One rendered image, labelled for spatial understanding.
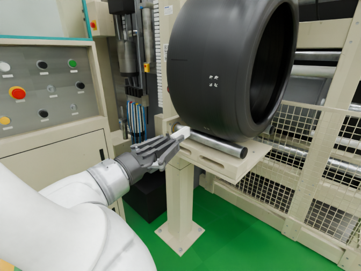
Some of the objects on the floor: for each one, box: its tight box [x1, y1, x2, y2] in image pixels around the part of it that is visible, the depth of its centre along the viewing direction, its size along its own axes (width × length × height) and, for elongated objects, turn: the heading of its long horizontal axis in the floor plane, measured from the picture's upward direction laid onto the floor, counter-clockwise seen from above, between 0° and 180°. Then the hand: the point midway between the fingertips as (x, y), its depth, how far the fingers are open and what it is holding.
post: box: [158, 0, 195, 242], centre depth 85 cm, size 13×13×250 cm
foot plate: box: [155, 220, 205, 257], centre depth 138 cm, size 27×27×2 cm
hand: (180, 135), depth 54 cm, fingers closed
